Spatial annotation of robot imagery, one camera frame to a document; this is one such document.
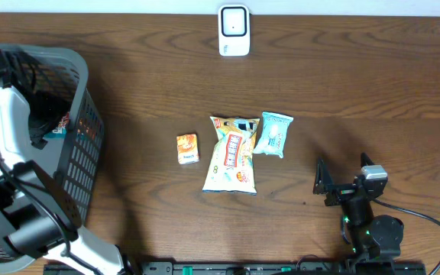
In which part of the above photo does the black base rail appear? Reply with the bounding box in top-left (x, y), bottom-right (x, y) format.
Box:
top-left (44, 260), bottom-right (428, 275)

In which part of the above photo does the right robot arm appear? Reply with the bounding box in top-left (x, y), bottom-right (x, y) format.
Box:
top-left (312, 153), bottom-right (404, 260)

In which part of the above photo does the white barcode scanner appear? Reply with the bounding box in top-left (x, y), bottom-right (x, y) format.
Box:
top-left (218, 5), bottom-right (251, 57)

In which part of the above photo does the grey plastic shopping basket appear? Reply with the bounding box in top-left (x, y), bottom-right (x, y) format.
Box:
top-left (0, 41), bottom-right (105, 274)

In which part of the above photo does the red Top chocolate bar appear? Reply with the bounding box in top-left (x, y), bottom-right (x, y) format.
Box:
top-left (44, 112), bottom-right (70, 139)

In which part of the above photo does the small orange snack box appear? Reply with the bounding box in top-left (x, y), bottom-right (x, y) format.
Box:
top-left (176, 134), bottom-right (199, 165)

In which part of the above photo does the large yellow snack bag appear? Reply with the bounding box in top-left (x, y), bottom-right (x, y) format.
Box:
top-left (202, 116), bottom-right (260, 195)

